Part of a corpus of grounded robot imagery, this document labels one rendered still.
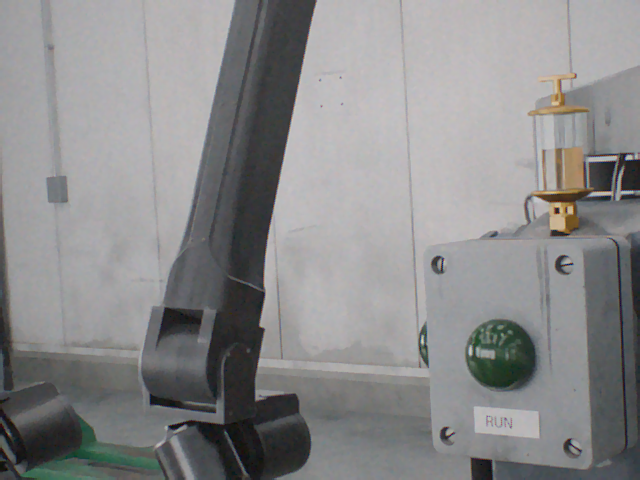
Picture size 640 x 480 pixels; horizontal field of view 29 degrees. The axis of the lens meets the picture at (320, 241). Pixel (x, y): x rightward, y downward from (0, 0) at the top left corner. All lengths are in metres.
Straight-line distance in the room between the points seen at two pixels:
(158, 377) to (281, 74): 0.25
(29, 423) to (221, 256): 0.32
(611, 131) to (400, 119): 6.03
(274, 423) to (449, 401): 0.44
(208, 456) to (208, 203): 0.18
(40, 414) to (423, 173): 5.68
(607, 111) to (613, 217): 0.23
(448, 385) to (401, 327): 6.38
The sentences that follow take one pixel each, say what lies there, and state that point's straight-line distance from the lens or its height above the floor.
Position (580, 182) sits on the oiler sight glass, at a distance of 0.57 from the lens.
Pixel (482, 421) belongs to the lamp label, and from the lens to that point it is 0.52.
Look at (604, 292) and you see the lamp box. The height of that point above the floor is 1.31.
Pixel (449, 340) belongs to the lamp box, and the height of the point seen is 1.29.
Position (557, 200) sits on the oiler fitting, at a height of 1.34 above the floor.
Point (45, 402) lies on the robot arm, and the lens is 1.16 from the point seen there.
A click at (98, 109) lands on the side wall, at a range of 8.44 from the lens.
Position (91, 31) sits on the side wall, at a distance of 8.51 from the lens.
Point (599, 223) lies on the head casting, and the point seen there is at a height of 1.33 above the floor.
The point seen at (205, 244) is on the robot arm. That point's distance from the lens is 0.90.
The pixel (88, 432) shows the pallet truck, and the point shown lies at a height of 0.14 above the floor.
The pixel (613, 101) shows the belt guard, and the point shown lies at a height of 1.40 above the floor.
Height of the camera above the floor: 1.36
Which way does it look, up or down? 3 degrees down
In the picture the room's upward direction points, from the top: 3 degrees counter-clockwise
